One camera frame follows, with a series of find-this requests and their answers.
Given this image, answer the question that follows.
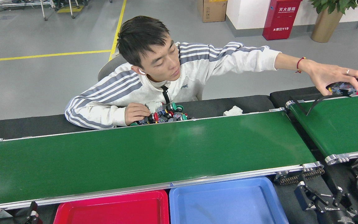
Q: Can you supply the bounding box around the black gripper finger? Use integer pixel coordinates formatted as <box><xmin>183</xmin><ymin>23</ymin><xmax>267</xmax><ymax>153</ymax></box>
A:
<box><xmin>14</xmin><ymin>202</ymin><xmax>43</xmax><ymax>224</ymax></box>

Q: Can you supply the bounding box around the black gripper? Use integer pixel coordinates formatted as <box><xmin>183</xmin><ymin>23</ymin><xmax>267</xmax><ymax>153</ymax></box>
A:
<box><xmin>294</xmin><ymin>181</ymin><xmax>358</xmax><ymax>224</ymax></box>

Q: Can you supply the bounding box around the white circuit breaker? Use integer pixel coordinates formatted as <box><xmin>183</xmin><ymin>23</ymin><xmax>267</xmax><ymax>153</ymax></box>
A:
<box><xmin>223</xmin><ymin>106</ymin><xmax>243</xmax><ymax>116</ymax></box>
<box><xmin>146</xmin><ymin>102</ymin><xmax>164</xmax><ymax>113</ymax></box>

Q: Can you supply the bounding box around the green feeder conveyor belt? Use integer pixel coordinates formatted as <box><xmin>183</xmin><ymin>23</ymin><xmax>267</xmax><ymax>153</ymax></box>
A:
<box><xmin>285</xmin><ymin>93</ymin><xmax>358</xmax><ymax>165</ymax></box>

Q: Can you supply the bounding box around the red plastic tray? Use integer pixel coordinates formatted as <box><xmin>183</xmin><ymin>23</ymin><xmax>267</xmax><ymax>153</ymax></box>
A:
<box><xmin>53</xmin><ymin>190</ymin><xmax>169</xmax><ymax>224</ymax></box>

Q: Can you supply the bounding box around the blue plastic tray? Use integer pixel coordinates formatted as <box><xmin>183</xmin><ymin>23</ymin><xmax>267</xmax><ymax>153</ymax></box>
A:
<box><xmin>169</xmin><ymin>176</ymin><xmax>289</xmax><ymax>224</ymax></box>

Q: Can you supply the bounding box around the long green conveyor belt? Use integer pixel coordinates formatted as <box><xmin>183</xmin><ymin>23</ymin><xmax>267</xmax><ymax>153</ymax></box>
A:
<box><xmin>0</xmin><ymin>107</ymin><xmax>325</xmax><ymax>215</ymax></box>

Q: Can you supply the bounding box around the person's left hand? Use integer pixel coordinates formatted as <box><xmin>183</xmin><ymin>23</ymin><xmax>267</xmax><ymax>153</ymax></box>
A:
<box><xmin>303</xmin><ymin>59</ymin><xmax>358</xmax><ymax>96</ymax></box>

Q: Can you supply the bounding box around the person's right hand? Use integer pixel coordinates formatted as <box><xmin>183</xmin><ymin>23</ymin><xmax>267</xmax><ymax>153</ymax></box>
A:
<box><xmin>125</xmin><ymin>103</ymin><xmax>151</xmax><ymax>126</ymax></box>

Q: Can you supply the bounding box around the long black foam pad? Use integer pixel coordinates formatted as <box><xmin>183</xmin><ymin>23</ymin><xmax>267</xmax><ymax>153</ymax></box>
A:
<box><xmin>0</xmin><ymin>95</ymin><xmax>275</xmax><ymax>140</ymax></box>

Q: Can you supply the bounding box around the short black foam pad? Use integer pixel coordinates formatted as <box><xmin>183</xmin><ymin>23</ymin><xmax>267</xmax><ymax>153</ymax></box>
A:
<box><xmin>270</xmin><ymin>86</ymin><xmax>324</xmax><ymax>108</ymax></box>

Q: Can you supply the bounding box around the grey office chair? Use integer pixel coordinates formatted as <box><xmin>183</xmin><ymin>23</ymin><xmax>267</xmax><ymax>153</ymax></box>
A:
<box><xmin>98</xmin><ymin>51</ymin><xmax>128</xmax><ymax>82</ymax></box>

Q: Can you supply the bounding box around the potted green plant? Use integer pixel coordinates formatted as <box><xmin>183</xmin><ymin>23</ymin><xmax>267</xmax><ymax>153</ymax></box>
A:
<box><xmin>308</xmin><ymin>0</ymin><xmax>358</xmax><ymax>43</ymax></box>

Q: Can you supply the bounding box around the person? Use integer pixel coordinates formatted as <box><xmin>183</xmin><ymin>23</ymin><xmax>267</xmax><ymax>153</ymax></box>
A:
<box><xmin>65</xmin><ymin>16</ymin><xmax>358</xmax><ymax>129</ymax></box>

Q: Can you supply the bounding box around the red fire extinguisher cabinet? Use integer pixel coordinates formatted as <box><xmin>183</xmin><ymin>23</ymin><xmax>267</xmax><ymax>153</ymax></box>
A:
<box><xmin>262</xmin><ymin>0</ymin><xmax>303</xmax><ymax>41</ymax></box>

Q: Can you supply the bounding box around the yellow floor plate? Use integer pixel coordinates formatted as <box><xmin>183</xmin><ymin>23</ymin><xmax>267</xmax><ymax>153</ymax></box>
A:
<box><xmin>57</xmin><ymin>6</ymin><xmax>84</xmax><ymax>13</ymax></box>

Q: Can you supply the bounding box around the grey metal rack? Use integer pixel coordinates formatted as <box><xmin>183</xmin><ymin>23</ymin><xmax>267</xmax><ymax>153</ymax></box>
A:
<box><xmin>0</xmin><ymin>0</ymin><xmax>57</xmax><ymax>21</ymax></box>

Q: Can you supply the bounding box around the brown cardboard box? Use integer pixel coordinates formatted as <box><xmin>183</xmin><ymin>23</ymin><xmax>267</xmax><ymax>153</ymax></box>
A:
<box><xmin>197</xmin><ymin>0</ymin><xmax>228</xmax><ymax>23</ymax></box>

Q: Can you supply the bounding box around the black drive chain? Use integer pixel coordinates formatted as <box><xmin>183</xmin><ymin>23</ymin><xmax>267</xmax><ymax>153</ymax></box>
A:
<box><xmin>278</xmin><ymin>168</ymin><xmax>325</xmax><ymax>185</ymax></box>

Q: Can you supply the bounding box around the black guide bracket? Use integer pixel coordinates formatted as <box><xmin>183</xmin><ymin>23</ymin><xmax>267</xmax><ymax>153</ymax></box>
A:
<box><xmin>294</xmin><ymin>93</ymin><xmax>336</xmax><ymax>116</ymax></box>

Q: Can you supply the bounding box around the red string bracelet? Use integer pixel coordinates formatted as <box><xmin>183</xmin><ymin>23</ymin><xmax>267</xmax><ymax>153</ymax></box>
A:
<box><xmin>296</xmin><ymin>57</ymin><xmax>306</xmax><ymax>74</ymax></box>

